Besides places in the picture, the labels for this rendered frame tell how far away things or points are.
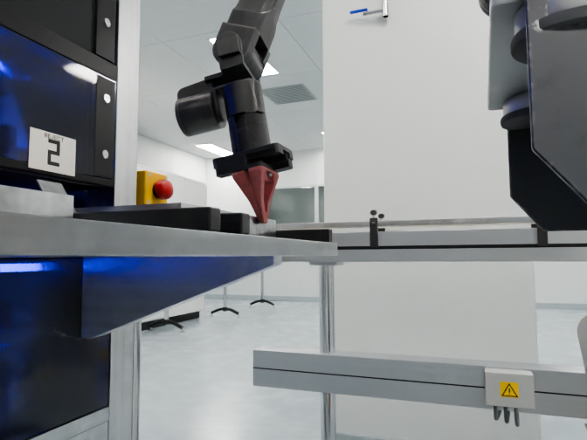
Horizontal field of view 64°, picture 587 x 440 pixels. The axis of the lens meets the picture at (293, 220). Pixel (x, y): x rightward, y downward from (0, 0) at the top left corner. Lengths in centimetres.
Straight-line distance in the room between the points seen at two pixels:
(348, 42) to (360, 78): 18
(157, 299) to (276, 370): 92
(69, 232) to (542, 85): 29
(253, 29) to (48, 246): 53
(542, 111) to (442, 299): 175
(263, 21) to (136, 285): 44
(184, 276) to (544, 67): 55
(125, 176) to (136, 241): 62
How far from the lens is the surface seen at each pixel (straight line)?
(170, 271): 74
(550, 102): 34
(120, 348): 93
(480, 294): 205
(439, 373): 149
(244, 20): 74
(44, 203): 45
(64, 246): 27
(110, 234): 29
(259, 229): 67
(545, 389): 150
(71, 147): 84
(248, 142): 66
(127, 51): 99
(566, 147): 33
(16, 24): 83
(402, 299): 207
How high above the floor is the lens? 86
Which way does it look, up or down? 4 degrees up
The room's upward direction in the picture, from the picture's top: straight up
